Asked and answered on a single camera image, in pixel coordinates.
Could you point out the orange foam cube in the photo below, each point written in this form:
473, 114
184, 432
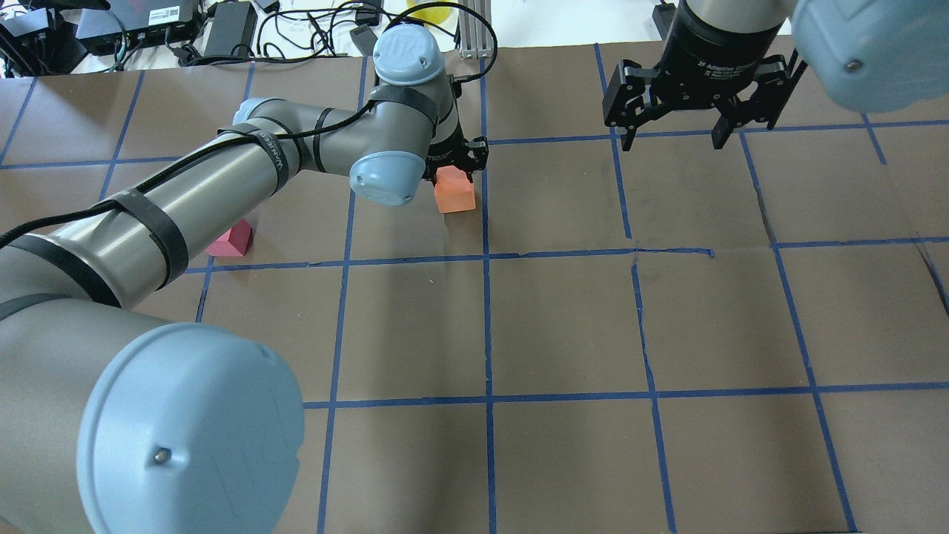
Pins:
453, 193

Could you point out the aluminium frame post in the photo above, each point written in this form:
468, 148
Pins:
474, 40

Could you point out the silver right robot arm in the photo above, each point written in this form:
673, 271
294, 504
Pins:
869, 56

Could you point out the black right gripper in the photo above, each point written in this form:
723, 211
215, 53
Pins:
713, 53

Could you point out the black power adapter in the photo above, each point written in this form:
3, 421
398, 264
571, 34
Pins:
232, 28

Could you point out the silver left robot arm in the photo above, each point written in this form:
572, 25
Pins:
117, 422

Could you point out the red foam cube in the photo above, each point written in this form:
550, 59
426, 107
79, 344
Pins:
234, 243

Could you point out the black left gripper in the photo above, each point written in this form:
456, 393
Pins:
468, 157

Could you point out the yellow tape roll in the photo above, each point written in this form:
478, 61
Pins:
435, 15

